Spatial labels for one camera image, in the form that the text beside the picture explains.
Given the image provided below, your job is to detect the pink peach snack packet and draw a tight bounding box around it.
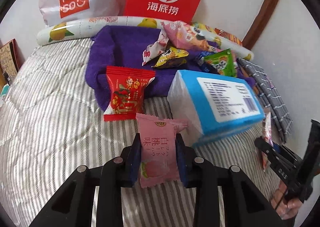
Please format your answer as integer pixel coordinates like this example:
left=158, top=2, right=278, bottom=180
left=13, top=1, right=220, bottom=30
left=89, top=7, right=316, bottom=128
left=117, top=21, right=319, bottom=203
left=136, top=114, right=188, bottom=189

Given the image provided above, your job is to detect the purple towel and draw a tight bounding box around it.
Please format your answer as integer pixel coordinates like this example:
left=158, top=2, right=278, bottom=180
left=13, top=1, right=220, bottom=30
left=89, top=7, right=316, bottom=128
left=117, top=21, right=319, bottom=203
left=85, top=25, right=256, bottom=112

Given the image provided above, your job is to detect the pink panda snack bag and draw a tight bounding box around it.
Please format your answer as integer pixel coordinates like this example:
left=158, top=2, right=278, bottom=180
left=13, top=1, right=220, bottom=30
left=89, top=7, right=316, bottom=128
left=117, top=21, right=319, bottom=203
left=161, top=21, right=221, bottom=53

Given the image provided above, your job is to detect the yellow snack packet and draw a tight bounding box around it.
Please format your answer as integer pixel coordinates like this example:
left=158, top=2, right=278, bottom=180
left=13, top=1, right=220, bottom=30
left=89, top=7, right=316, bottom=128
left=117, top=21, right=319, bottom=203
left=153, top=46, right=189, bottom=69

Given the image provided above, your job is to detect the green snack packet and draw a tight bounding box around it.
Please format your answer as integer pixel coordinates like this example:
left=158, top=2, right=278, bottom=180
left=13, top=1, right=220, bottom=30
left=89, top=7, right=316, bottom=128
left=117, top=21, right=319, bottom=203
left=204, top=49, right=238, bottom=77

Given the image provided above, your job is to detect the red snack packet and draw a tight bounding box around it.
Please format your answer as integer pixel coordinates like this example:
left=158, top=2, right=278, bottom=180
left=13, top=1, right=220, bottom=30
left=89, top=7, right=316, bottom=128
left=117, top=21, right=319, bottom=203
left=104, top=66, right=156, bottom=122

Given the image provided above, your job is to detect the yellow chips bag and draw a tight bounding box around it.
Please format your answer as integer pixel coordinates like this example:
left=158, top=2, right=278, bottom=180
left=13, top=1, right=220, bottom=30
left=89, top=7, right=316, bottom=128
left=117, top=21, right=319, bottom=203
left=192, top=22, right=215, bottom=33

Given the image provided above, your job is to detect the brown wooden door frame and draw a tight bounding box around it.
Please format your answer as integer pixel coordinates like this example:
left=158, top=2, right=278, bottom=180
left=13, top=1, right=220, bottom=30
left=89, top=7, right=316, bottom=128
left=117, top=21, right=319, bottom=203
left=242, top=0, right=279, bottom=49

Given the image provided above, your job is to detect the blue tissue box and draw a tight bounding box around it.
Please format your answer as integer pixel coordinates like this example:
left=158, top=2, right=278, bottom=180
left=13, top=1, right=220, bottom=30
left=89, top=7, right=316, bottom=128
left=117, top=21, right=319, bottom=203
left=167, top=70, right=264, bottom=147

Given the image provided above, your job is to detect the patterned book box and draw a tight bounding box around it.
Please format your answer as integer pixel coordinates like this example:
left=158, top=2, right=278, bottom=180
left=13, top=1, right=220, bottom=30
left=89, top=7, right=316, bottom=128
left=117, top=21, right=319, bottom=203
left=0, top=39, right=21, bottom=84

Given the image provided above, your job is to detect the grey checked folded cloth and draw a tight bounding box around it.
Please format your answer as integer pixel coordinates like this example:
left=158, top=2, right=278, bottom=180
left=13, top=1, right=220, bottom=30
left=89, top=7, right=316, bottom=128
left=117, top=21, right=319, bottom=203
left=237, top=58, right=293, bottom=143

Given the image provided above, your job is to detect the light pink small packet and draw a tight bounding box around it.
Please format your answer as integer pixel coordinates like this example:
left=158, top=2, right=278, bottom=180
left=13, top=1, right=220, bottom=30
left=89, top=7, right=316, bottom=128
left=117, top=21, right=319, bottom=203
left=260, top=108, right=273, bottom=172

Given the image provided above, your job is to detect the white pink strawberry packet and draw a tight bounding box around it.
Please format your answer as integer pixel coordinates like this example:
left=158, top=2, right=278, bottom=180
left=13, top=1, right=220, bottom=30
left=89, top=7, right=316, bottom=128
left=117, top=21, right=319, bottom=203
left=142, top=29, right=169, bottom=66

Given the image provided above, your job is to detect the orange chips bag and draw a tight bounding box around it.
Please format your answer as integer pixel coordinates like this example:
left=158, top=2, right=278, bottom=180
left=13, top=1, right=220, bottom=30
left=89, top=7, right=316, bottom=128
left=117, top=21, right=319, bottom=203
left=214, top=28, right=242, bottom=46

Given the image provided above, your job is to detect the lemon print paper roll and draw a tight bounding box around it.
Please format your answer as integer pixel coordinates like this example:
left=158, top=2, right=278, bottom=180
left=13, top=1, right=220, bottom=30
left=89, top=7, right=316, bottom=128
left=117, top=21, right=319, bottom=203
left=36, top=15, right=254, bottom=62

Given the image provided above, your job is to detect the blue snack packet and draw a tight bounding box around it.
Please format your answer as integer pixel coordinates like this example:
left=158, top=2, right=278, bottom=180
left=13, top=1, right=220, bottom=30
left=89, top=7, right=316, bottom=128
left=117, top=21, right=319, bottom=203
left=194, top=51, right=212, bottom=73

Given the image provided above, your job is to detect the person right hand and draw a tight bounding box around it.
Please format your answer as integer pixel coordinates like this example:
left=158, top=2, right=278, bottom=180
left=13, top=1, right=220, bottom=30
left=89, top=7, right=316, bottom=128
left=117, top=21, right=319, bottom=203
left=270, top=181, right=303, bottom=220

